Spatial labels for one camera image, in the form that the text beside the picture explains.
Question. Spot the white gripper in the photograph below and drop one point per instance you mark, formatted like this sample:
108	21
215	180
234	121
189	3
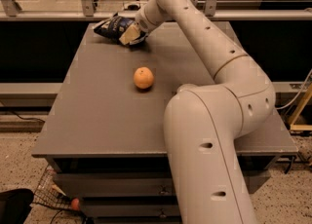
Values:
141	19

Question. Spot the wire basket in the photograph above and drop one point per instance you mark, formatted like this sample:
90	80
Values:
48	194

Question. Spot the black chair seat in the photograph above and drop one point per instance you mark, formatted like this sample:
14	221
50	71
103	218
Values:
15	206

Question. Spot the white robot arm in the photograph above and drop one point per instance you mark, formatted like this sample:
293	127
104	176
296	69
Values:
201	123

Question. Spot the grey drawer cabinet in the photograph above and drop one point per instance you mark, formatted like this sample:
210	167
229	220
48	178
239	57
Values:
104	137

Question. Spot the orange fruit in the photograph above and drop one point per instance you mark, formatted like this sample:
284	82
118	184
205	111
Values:
143	78

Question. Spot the blue chip bag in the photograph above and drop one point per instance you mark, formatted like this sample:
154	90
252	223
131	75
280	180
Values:
114	27

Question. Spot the small orange ball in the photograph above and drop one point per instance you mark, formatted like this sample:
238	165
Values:
75	204

